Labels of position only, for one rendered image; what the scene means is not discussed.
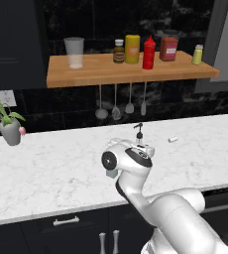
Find silver dishwasher handle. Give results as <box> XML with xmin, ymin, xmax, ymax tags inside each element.
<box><xmin>203</xmin><ymin>201</ymin><xmax>228</xmax><ymax>214</ymax></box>

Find clear glass cup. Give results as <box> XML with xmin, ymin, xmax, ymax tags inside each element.
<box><xmin>63</xmin><ymin>37</ymin><xmax>85</xmax><ymax>69</ymax></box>

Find hanging metal scraper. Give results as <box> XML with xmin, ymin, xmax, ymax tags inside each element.
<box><xmin>140</xmin><ymin>81</ymin><xmax>148</xmax><ymax>117</ymax></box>

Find dark dishwasher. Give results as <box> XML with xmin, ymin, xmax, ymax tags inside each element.
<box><xmin>199</xmin><ymin>186</ymin><xmax>228</xmax><ymax>254</ymax></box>

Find hanging metal spatula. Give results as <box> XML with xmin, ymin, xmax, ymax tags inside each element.
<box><xmin>124</xmin><ymin>82</ymin><xmax>136</xmax><ymax>115</ymax></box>

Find brown bottle with white cap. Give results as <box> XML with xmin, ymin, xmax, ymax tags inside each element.
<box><xmin>112</xmin><ymin>39</ymin><xmax>126</xmax><ymax>64</ymax></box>

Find white wall socket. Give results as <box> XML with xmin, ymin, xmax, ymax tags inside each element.
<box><xmin>0</xmin><ymin>89</ymin><xmax>18</xmax><ymax>108</ymax></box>

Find silver cabinet door handle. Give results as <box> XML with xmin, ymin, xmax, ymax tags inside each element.
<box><xmin>112</xmin><ymin>229</ymin><xmax>121</xmax><ymax>254</ymax></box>
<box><xmin>98</xmin><ymin>232</ymin><xmax>107</xmax><ymax>254</ymax></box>

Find dark drawer front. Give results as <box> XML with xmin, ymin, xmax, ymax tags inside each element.
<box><xmin>21</xmin><ymin>207</ymin><xmax>111</xmax><ymax>240</ymax></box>

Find dark base cabinet door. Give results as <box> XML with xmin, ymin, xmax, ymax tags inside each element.
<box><xmin>0</xmin><ymin>222</ymin><xmax>31</xmax><ymax>254</ymax></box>
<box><xmin>26</xmin><ymin>227</ymin><xmax>111</xmax><ymax>254</ymax></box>
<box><xmin>108</xmin><ymin>203</ymin><xmax>155</xmax><ymax>254</ymax></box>

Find red spice box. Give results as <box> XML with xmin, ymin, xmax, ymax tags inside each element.
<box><xmin>159</xmin><ymin>37</ymin><xmax>179</xmax><ymax>63</ymax></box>

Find dark wall cabinet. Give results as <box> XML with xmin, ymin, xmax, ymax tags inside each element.
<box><xmin>0</xmin><ymin>0</ymin><xmax>50</xmax><ymax>91</ymax></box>

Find wooden wall shelf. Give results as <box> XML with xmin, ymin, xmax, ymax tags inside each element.
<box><xmin>46</xmin><ymin>50</ymin><xmax>220</xmax><ymax>89</ymax></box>

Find pink tulips in grey vase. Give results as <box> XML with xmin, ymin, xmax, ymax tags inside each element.
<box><xmin>0</xmin><ymin>91</ymin><xmax>27</xmax><ymax>147</ymax></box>

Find hanging metal ladle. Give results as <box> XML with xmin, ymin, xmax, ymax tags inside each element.
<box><xmin>94</xmin><ymin>83</ymin><xmax>109</xmax><ymax>120</ymax></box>

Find silver drawer handle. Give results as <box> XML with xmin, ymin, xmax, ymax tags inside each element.
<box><xmin>53</xmin><ymin>215</ymin><xmax>80</xmax><ymax>227</ymax></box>

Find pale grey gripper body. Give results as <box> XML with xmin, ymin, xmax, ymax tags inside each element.
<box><xmin>105</xmin><ymin>169</ymin><xmax>119</xmax><ymax>180</ymax></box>

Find red ketchup bottle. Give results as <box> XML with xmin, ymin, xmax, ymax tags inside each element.
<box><xmin>142</xmin><ymin>35</ymin><xmax>157</xmax><ymax>70</ymax></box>

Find clear bottle with black pump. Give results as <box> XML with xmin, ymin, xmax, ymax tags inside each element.
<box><xmin>133</xmin><ymin>122</ymin><xmax>145</xmax><ymax>145</ymax></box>

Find yellow-green shaker with grey lid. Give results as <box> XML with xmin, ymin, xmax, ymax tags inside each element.
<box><xmin>191</xmin><ymin>44</ymin><xmax>204</xmax><ymax>65</ymax></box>

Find yellow mustard bottle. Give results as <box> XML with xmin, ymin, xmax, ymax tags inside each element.
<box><xmin>124</xmin><ymin>34</ymin><xmax>142</xmax><ymax>64</ymax></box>

